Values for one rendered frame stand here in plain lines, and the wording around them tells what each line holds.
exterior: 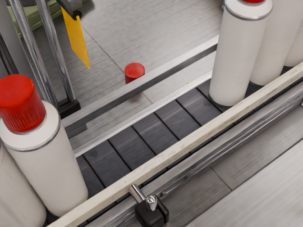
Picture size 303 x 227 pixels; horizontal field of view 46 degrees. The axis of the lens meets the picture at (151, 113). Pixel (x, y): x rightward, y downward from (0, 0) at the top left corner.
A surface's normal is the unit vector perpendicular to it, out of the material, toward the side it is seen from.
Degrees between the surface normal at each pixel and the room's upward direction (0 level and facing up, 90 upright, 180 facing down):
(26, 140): 42
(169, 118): 0
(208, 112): 0
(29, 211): 90
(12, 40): 90
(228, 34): 90
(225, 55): 90
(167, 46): 0
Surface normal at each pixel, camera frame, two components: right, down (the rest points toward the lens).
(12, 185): 0.94, 0.28
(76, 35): -0.81, 0.48
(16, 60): 0.58, 0.65
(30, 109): 0.82, 0.46
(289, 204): -0.01, -0.58
